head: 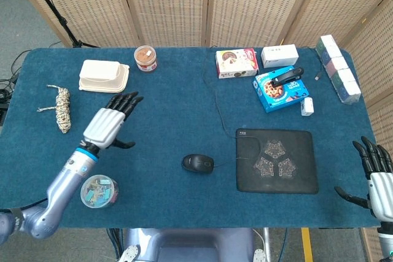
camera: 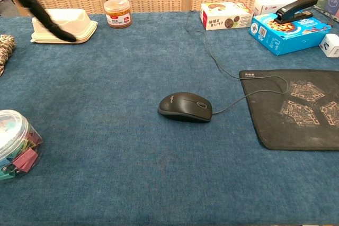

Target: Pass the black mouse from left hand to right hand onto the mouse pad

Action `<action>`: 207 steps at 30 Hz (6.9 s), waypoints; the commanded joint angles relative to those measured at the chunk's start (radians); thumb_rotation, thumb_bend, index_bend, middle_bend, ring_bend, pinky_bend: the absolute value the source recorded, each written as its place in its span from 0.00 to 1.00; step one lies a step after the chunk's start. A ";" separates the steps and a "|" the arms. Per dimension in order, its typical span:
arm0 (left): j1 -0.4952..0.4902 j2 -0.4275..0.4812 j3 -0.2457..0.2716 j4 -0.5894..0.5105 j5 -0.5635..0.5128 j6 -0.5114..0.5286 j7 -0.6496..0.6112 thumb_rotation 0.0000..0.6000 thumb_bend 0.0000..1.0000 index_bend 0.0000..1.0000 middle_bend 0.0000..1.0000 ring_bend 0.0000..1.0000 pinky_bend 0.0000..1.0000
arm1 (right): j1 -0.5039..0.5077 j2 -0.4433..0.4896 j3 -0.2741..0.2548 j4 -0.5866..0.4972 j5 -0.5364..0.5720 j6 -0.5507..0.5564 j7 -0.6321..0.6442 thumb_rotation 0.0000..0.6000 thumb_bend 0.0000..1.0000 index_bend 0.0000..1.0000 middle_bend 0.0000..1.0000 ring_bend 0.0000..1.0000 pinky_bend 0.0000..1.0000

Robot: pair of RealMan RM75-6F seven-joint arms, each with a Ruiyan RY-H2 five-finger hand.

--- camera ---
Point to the black computer mouse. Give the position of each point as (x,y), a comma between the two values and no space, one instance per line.
(185,107)

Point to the black patterned mouse pad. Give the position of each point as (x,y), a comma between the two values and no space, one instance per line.
(286,120)

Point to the brown patterned braided cloth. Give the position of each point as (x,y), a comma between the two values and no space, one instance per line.
(5,46)

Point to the cream plastic lidded container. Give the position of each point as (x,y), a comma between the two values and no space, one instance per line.
(79,25)

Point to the clear jar with brown contents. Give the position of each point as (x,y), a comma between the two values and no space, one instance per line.
(117,14)

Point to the clear jar of binder clips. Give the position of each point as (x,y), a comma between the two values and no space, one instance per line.
(13,144)

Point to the blue tablecloth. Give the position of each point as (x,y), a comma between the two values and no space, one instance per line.
(132,157)

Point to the white cookie box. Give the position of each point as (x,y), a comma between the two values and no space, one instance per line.
(225,17)

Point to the white box with red logo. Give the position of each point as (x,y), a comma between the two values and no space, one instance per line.
(267,5)

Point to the blue cookie box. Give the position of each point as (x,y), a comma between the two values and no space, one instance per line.
(288,34)

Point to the black stapler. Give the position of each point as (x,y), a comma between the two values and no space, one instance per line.
(296,9)

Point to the small white cube box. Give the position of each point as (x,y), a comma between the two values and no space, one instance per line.
(330,46)

